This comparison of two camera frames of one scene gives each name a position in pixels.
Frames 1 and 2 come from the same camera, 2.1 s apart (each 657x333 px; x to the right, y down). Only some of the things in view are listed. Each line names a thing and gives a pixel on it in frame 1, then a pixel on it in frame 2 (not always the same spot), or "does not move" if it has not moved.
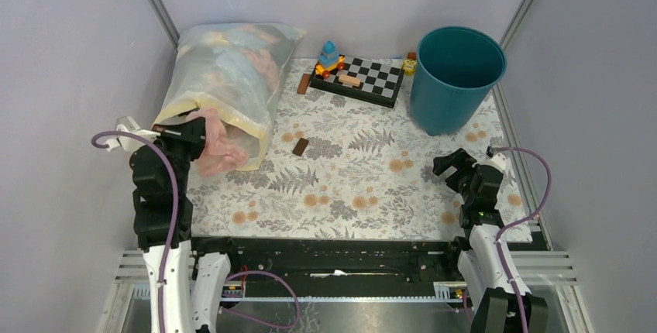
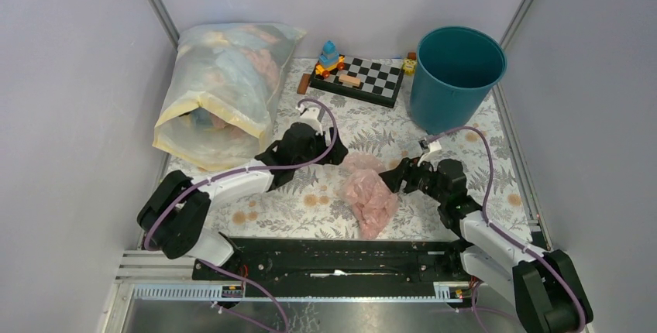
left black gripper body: x=187 y=144 to x=317 y=148
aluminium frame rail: x=548 y=268 does not move
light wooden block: x=349 y=80 does not move
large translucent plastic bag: x=235 y=70 does not move
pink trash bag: x=220 y=154 to x=366 y=187
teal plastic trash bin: x=455 y=70 does not move
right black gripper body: x=460 y=180 to x=420 y=177
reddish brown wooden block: x=304 y=84 does not move
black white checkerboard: x=380 y=82 does not move
